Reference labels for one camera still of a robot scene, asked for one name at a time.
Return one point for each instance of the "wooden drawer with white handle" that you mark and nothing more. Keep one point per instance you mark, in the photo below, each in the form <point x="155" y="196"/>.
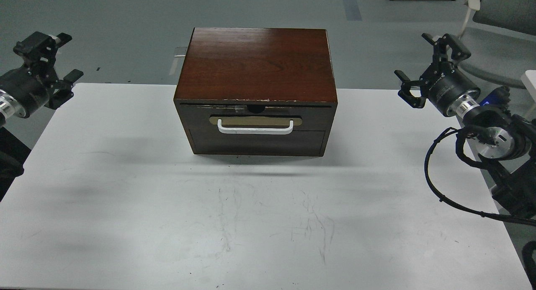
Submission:
<point x="300" y="118"/>

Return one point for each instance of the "dark wooden cabinet box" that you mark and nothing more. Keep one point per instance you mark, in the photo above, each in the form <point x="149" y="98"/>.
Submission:
<point x="257" y="67"/>

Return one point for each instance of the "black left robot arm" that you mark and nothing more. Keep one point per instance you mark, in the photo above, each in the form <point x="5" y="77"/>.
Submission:
<point x="13" y="152"/>

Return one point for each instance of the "grey office chair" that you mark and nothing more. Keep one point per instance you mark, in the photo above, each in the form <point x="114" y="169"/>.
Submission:
<point x="500" y="34"/>

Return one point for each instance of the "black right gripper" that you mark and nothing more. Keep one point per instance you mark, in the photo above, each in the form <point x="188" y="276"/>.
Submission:
<point x="450" y="89"/>

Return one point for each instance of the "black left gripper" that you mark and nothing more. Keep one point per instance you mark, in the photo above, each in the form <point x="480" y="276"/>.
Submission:
<point x="21" y="93"/>

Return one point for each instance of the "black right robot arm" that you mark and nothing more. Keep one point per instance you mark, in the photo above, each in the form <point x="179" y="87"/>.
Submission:
<point x="491" y="139"/>

